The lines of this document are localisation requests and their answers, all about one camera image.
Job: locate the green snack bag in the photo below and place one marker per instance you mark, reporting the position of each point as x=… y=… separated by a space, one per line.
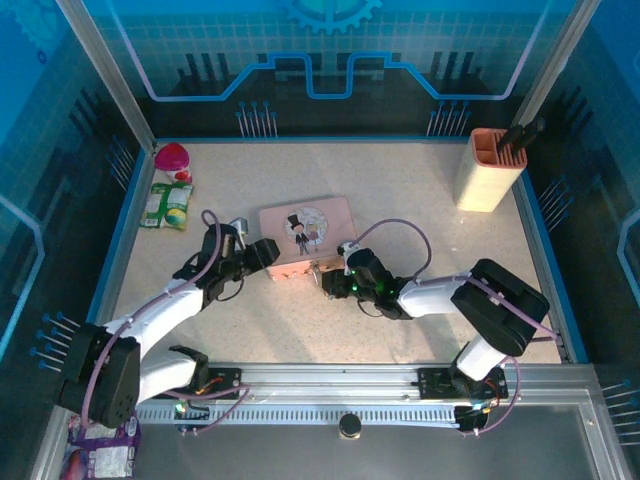
x=167 y=205

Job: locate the pink tin box couple print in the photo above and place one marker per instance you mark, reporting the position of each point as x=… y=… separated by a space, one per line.
x=310 y=230

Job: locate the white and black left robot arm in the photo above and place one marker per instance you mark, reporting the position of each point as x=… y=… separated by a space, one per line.
x=160 y=315

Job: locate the beige knife block orange top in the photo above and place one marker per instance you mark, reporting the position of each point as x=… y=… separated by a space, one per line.
x=485 y=185

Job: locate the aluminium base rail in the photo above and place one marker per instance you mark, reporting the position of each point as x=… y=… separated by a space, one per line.
x=325 y=382

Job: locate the purple snack bag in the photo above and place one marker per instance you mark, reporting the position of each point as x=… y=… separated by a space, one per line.
x=107 y=452

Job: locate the aluminium frame post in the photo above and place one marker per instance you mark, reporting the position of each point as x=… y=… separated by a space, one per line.
x=555 y=60
x=105 y=75

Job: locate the black round knob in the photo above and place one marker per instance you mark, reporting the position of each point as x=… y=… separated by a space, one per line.
x=349 y=425

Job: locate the magenta topped toy bottle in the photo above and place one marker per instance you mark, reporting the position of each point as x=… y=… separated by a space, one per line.
x=172 y=159

